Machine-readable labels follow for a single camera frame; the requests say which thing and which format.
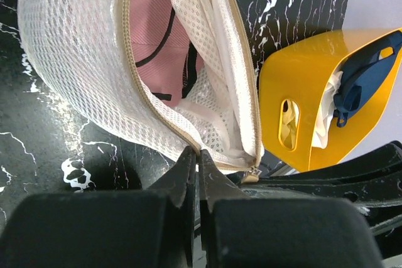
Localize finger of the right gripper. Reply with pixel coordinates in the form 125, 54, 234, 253
228, 142, 401, 237

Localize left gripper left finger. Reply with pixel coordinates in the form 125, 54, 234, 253
150, 146, 197, 267

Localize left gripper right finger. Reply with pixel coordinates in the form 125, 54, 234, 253
198, 149, 250, 267

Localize white cloth in basket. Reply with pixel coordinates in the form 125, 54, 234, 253
280, 71, 343, 149

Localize navy blue garment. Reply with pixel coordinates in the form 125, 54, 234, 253
334, 30, 401, 127

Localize yellow plastic basket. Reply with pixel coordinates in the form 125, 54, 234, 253
259, 28, 401, 172

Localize black marble pattern mat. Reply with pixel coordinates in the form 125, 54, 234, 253
1, 0, 348, 225

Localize pink bra black straps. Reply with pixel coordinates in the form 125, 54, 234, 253
128, 0, 207, 109

